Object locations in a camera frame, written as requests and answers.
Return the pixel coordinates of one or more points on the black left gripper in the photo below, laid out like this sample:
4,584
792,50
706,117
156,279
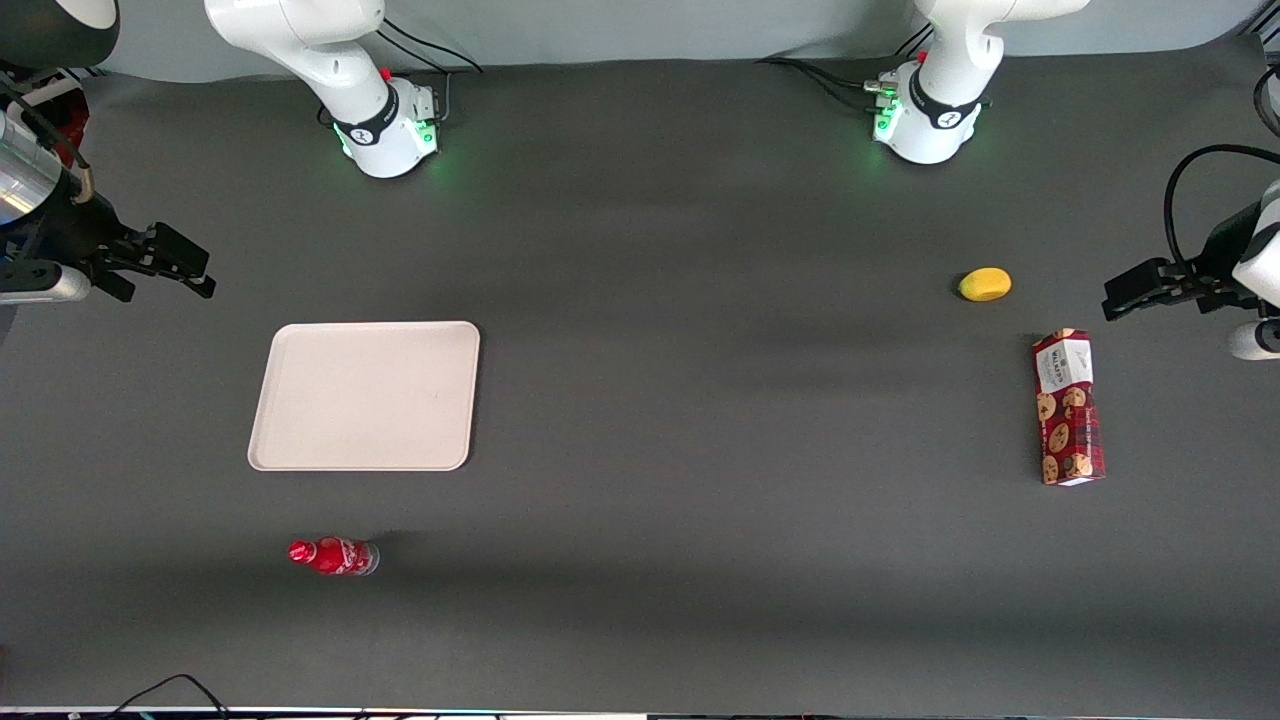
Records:
1215,258

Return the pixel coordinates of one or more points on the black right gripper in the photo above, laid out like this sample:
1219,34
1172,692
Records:
72,232

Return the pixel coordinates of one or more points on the red coke bottle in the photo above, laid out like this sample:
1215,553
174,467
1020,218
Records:
335,557

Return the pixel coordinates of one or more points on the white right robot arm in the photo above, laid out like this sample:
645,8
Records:
340,60

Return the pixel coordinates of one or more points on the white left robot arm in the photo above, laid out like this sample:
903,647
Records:
950,80

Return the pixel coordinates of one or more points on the beige plastic tray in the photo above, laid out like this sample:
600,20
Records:
365,395

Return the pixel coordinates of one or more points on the red cookie box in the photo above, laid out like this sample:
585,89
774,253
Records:
1070,420

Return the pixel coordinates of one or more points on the yellow lemon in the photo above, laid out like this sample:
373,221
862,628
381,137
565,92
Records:
985,284

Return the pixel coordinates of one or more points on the red background object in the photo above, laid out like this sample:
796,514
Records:
70,125

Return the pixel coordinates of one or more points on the white tube frame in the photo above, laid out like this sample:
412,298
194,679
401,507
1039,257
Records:
50,85

